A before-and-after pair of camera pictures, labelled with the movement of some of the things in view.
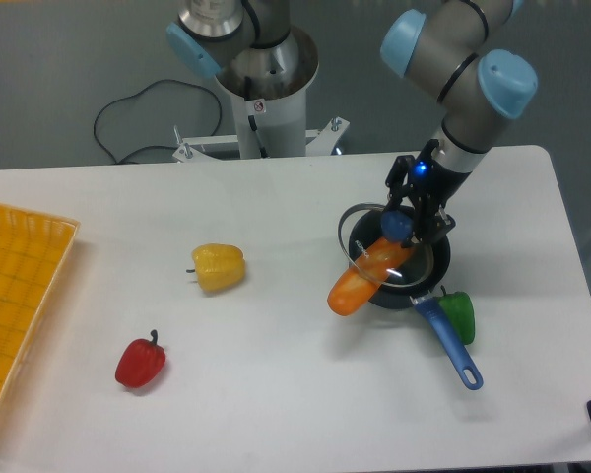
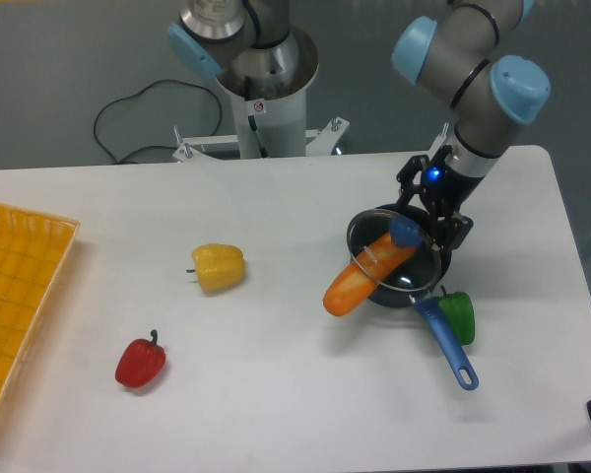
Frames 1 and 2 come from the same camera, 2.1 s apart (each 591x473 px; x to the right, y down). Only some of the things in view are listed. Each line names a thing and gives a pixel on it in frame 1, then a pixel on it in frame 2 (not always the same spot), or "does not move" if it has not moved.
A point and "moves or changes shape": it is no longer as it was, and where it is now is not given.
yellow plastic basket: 24,255 does not move
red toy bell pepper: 140,362 does not move
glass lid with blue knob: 374,241 moves or changes shape
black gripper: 432,184 → 448,191
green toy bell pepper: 458,307 does not move
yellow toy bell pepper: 218,267 does not move
